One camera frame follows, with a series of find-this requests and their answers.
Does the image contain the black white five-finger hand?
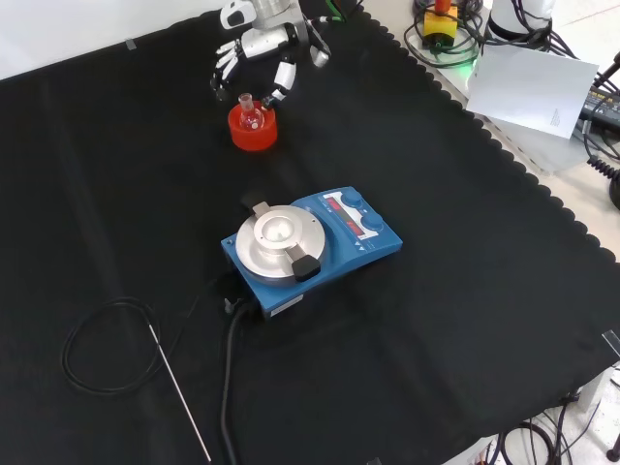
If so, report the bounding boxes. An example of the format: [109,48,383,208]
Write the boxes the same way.
[210,0,333,107]

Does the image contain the clear round-bottom glass flask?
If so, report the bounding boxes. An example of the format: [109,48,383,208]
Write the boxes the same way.
[236,92,265,132]

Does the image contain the red round flask stand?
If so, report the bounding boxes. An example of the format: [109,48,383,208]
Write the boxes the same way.
[228,103,279,153]

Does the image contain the yellow stop button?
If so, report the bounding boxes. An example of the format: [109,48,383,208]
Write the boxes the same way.
[419,0,459,50]

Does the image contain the blue-base heater with steel plate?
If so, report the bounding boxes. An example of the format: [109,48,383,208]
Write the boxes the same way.
[220,185,404,324]

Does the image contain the pale paper board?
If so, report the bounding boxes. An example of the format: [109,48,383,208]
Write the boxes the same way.
[466,45,602,142]

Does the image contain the black bench cloth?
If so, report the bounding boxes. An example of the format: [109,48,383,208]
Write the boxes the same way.
[0,0,620,465]

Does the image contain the black power adapter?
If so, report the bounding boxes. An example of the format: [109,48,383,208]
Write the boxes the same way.
[579,85,620,123]

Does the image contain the thin steel probe rod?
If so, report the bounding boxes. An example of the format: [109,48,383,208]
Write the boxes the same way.
[148,325,213,464]

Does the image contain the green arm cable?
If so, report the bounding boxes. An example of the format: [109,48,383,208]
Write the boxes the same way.
[319,0,351,23]

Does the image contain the black cable bundle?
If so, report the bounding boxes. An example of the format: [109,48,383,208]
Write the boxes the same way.
[403,0,487,70]

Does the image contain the thick black heater power cable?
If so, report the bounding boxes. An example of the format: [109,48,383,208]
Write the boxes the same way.
[219,298,259,465]

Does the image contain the coiled black cable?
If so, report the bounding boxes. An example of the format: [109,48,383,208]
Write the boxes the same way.
[584,153,620,186]

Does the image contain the thin black probe cable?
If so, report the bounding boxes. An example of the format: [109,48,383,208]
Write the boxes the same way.
[60,278,234,396]

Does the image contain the black floor cables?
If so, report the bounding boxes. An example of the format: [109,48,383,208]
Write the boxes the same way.
[492,405,620,465]

